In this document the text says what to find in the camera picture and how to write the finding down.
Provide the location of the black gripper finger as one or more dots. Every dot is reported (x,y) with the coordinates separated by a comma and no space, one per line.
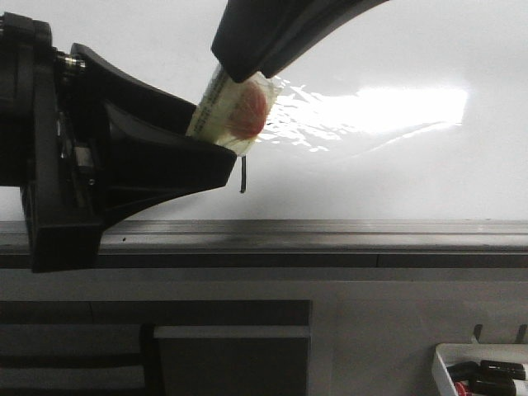
(267,36)
(137,137)

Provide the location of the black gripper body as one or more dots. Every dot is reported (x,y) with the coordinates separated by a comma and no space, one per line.
(63,235)

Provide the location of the white whiteboard marker with tape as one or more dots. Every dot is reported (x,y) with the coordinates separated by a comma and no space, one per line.
(232,114)

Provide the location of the white marker tray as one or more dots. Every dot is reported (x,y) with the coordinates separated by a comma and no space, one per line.
(448,354)

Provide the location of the red capped marker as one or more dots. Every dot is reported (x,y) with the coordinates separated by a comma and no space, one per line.
(462,389)

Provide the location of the black capped marker upper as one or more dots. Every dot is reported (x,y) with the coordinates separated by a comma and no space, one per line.
(503,369)

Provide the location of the black capped marker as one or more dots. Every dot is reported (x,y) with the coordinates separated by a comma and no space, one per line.
(498,386)
(503,369)

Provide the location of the black capped marker lower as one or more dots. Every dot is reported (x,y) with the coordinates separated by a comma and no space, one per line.
(498,386)

